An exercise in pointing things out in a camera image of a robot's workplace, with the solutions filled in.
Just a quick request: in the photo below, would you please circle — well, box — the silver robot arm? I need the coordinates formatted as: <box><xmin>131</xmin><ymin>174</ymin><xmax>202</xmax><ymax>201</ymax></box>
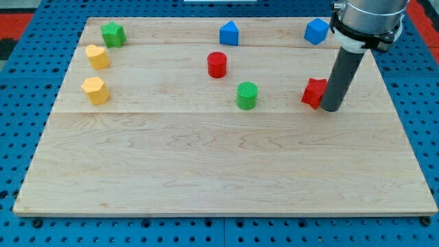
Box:
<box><xmin>330</xmin><ymin>0</ymin><xmax>409</xmax><ymax>54</ymax></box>

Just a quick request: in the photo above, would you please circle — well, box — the wooden board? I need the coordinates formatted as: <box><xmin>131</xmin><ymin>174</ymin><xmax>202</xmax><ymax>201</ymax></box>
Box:
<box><xmin>13</xmin><ymin>17</ymin><xmax>438</xmax><ymax>217</ymax></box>

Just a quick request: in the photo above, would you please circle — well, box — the yellow heart block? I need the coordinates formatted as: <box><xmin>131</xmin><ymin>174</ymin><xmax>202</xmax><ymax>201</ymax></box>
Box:
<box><xmin>85</xmin><ymin>45</ymin><xmax>110</xmax><ymax>70</ymax></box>

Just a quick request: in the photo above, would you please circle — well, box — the green cylinder block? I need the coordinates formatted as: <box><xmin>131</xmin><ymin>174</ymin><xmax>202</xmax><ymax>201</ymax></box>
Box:
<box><xmin>236</xmin><ymin>82</ymin><xmax>259</xmax><ymax>110</ymax></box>

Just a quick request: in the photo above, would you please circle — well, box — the red cylinder block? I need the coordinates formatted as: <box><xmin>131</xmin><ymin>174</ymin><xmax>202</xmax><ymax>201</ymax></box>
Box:
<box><xmin>207</xmin><ymin>51</ymin><xmax>227</xmax><ymax>78</ymax></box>

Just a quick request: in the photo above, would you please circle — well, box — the blue triangle block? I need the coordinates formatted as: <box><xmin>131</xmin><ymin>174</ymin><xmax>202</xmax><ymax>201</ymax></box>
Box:
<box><xmin>219</xmin><ymin>21</ymin><xmax>239</xmax><ymax>46</ymax></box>

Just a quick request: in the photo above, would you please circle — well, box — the red star block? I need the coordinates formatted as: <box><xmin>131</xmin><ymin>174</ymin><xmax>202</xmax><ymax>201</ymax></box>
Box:
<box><xmin>301</xmin><ymin>78</ymin><xmax>327</xmax><ymax>109</ymax></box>

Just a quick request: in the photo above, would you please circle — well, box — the yellow hexagon block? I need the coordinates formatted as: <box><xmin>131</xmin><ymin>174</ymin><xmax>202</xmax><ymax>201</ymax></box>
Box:
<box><xmin>81</xmin><ymin>77</ymin><xmax>110</xmax><ymax>105</ymax></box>

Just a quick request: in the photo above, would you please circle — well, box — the blue cube block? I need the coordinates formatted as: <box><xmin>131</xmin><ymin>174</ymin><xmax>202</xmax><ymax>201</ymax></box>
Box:
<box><xmin>304</xmin><ymin>18</ymin><xmax>329</xmax><ymax>45</ymax></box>

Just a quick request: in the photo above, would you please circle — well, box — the green star block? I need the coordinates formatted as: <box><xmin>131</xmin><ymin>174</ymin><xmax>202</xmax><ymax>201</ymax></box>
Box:
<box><xmin>101</xmin><ymin>22</ymin><xmax>126</xmax><ymax>48</ymax></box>

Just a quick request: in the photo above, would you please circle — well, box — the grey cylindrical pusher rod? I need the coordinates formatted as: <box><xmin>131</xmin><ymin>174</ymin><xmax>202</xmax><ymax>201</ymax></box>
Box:
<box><xmin>320</xmin><ymin>47</ymin><xmax>364</xmax><ymax>112</ymax></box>

